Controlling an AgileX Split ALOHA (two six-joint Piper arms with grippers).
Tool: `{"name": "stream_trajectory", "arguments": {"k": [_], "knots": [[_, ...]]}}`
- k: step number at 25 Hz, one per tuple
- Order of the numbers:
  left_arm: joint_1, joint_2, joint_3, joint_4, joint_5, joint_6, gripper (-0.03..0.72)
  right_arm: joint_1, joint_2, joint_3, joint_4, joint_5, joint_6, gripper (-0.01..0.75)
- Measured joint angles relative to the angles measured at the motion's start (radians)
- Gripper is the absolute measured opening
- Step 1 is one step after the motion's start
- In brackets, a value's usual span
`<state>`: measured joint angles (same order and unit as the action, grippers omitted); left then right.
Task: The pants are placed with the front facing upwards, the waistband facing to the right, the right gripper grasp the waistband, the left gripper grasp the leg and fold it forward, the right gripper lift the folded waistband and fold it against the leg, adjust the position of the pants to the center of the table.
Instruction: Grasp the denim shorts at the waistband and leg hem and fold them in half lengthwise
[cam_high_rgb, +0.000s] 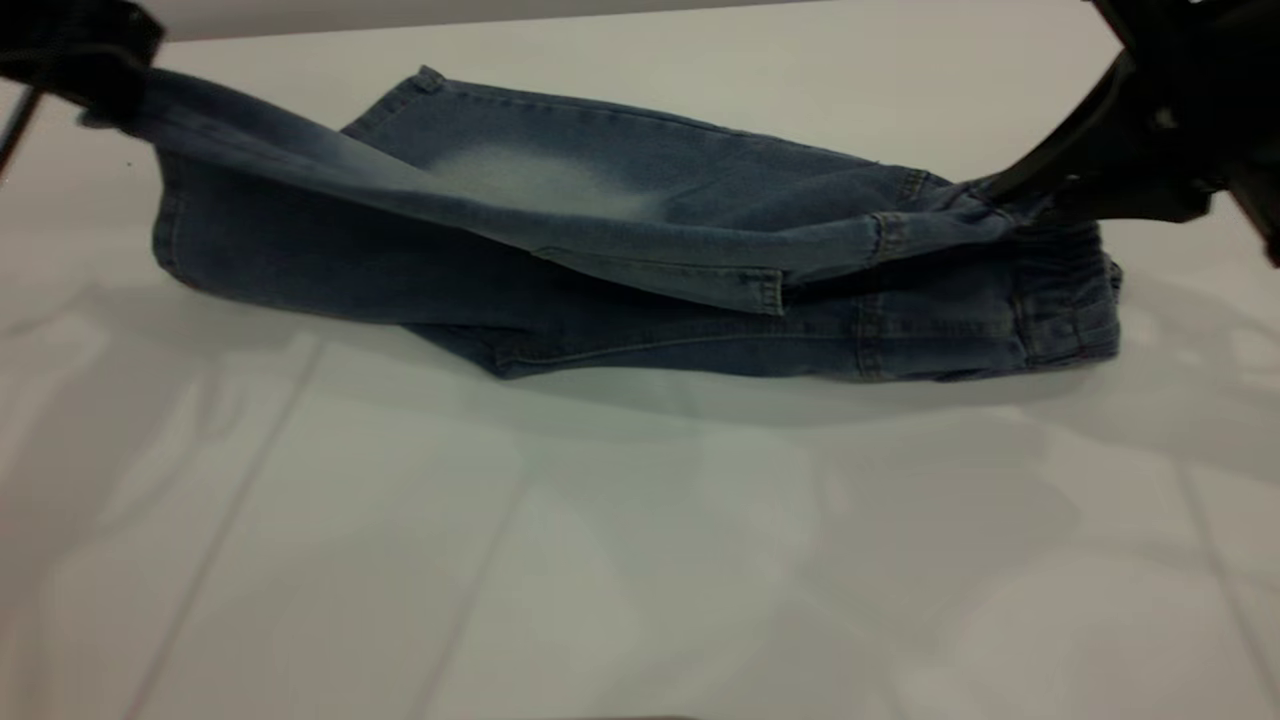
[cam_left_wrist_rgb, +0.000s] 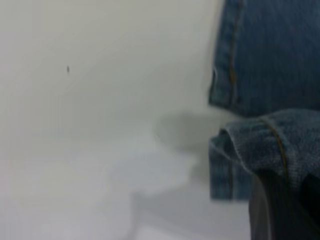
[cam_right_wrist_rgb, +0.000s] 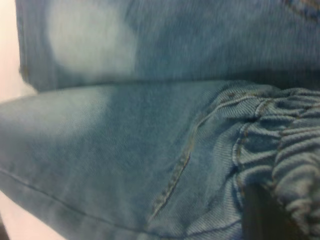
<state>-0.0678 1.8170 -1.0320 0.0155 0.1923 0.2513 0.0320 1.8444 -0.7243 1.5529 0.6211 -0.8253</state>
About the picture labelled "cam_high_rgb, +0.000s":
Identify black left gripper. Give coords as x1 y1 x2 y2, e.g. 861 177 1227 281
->
0 0 167 129

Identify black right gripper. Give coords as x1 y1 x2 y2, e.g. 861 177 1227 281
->
984 0 1280 269

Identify blue denim kids pants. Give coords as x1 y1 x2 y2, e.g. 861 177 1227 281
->
82 65 1125 384

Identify thin black cable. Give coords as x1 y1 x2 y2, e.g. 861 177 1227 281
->
0 86 45 179

